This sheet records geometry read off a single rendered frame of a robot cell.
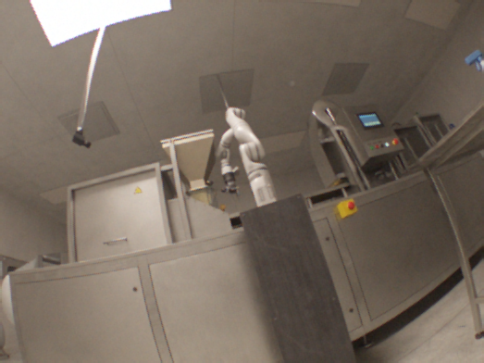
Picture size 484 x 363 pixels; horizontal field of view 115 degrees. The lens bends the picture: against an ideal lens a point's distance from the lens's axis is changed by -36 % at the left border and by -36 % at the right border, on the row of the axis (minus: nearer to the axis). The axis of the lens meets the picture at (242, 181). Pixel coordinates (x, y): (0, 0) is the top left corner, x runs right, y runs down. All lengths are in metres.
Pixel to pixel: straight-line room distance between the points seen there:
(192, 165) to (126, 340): 1.09
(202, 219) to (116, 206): 0.52
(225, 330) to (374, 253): 0.81
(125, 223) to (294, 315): 1.02
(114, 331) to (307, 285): 0.87
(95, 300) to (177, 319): 0.41
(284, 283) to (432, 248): 1.04
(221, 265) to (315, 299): 0.45
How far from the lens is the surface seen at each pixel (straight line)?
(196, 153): 1.57
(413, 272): 1.47
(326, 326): 0.88
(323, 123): 1.92
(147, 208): 1.42
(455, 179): 2.05
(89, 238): 1.53
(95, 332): 1.28
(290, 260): 0.84
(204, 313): 1.10
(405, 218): 1.51
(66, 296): 1.36
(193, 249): 1.11
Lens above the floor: 0.56
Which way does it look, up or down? 23 degrees up
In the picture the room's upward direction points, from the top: 17 degrees counter-clockwise
